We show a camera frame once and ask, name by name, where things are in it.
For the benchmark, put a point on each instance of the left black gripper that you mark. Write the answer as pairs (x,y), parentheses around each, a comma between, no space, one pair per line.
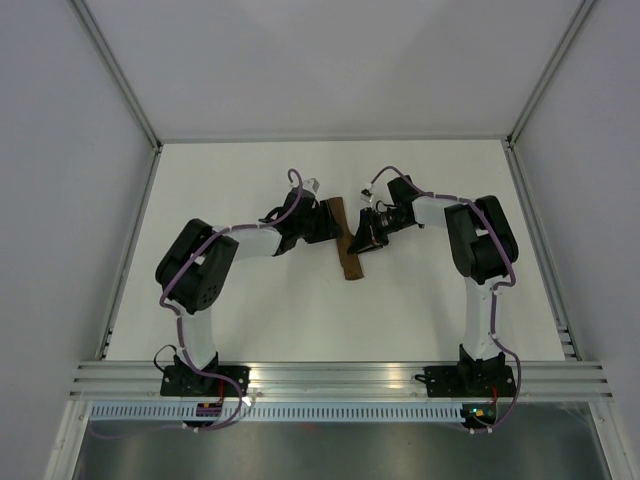
(327,230)

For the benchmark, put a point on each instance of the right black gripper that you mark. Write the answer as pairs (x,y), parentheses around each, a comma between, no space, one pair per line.
(368,236)

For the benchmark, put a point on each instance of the brown cloth napkin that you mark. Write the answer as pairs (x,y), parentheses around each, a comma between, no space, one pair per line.
(350,263)

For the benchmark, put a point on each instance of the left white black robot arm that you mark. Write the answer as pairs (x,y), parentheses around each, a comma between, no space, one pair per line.
(193,271)

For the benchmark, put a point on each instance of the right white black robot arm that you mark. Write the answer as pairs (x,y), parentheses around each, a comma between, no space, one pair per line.
(484,250)

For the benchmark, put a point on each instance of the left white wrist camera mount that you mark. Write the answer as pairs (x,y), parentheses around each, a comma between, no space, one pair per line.
(311,187)

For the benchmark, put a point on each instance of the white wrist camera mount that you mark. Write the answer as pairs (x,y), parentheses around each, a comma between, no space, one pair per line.
(311,187)
(367,194)

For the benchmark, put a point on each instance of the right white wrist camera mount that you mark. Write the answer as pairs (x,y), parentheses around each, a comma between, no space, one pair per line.
(367,194)

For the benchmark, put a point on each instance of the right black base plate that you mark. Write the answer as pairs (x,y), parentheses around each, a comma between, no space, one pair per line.
(450,382)

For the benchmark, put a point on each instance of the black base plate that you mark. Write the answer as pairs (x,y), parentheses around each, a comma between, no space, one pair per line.
(450,382)
(181,381)

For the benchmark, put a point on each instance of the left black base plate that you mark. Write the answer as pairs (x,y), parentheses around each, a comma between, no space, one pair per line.
(181,381)

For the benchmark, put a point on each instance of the aluminium mounting rail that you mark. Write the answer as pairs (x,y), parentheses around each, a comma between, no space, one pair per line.
(325,381)

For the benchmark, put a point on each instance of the left aluminium frame post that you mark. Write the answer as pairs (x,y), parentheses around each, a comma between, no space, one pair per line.
(100,43)

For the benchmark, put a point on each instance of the aluminium frame post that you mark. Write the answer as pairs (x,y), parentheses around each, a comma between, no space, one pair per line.
(560,52)
(100,43)

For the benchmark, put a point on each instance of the white slotted cable duct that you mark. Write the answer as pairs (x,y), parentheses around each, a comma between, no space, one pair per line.
(284,412)

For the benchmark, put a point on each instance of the right aluminium frame post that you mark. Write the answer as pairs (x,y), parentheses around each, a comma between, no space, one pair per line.
(560,52)

